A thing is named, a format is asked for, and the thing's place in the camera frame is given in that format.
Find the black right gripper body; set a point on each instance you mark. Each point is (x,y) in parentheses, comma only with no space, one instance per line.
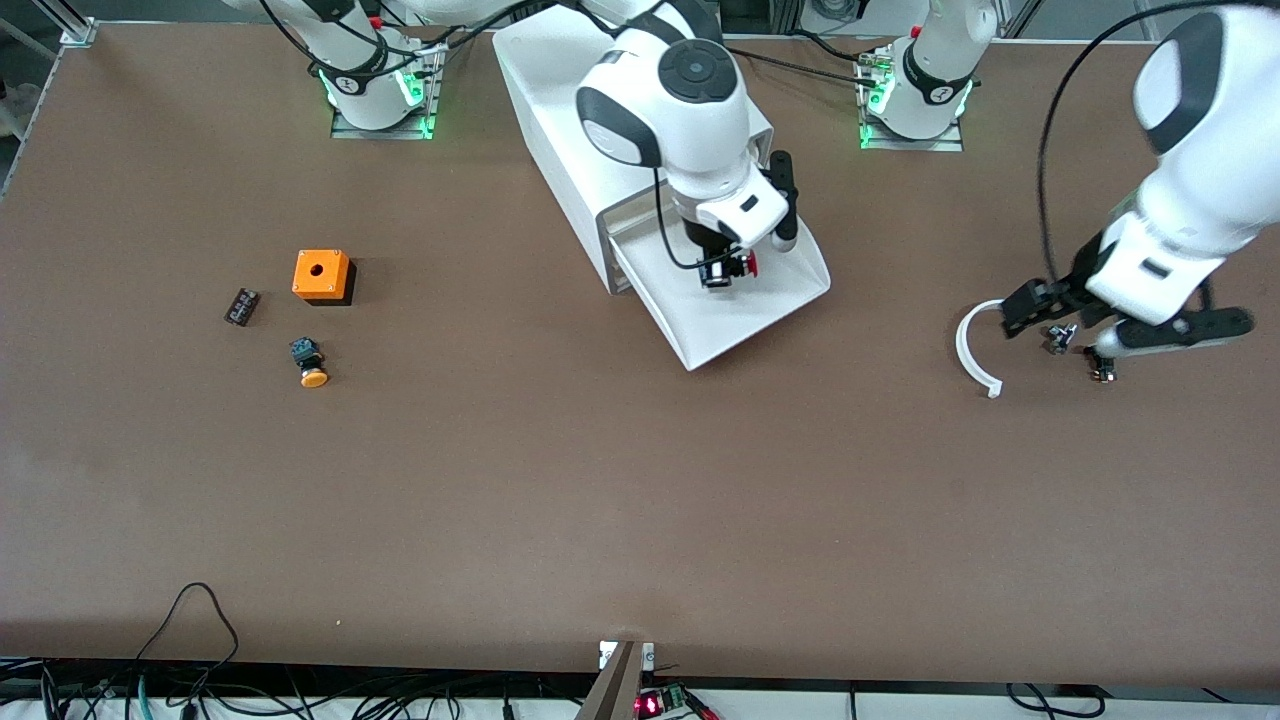
(708,243)

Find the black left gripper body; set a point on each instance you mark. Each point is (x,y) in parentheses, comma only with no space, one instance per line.
(1078,279)

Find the red push button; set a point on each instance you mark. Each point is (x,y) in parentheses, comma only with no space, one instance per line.
(750,264)

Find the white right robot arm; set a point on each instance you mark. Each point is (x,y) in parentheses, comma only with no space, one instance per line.
(690,110)

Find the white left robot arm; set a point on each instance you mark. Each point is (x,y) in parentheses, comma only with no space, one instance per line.
(1210,150)

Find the white drawer cabinet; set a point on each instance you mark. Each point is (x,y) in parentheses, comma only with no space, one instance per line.
(540,90)

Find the orange push button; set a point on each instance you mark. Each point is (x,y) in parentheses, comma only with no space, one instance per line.
(314,377)

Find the small black silver part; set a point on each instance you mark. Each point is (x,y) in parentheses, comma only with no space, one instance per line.
(1060,342)

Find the white curved plastic arc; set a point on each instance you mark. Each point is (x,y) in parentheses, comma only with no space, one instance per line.
(962,348)

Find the small black electronic component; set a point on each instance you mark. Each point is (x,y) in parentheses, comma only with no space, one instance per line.
(242,306)

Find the circuit board with red LED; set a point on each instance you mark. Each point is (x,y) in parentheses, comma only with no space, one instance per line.
(652,705)

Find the black switch contact block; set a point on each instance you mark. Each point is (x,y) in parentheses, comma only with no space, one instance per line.
(1103,373)

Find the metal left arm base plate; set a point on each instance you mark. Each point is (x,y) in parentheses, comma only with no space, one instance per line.
(910,145)

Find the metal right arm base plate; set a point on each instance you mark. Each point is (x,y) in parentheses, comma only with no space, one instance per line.
(380,133)

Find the orange button enclosure box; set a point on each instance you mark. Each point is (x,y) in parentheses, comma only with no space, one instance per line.
(320,270)

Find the aluminium profile post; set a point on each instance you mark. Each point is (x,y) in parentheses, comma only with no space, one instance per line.
(75,28)

